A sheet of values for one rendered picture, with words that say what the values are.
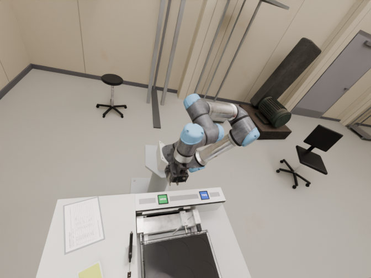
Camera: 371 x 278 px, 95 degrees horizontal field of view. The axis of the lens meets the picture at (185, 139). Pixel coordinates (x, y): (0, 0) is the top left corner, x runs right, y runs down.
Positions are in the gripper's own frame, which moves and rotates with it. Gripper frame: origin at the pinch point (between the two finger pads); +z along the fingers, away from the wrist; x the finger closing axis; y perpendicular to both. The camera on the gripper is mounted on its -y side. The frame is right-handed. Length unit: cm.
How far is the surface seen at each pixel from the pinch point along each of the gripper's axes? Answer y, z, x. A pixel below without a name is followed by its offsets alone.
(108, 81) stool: -196, 58, -41
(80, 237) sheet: 14.4, 18.7, -37.7
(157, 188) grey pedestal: -30, 62, 8
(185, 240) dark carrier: 21.6, 25.6, 10.1
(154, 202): 1.9, 20.0, -4.9
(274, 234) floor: 13, 116, 156
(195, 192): -1.6, 19.6, 20.9
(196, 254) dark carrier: 28.6, 25.7, 14.4
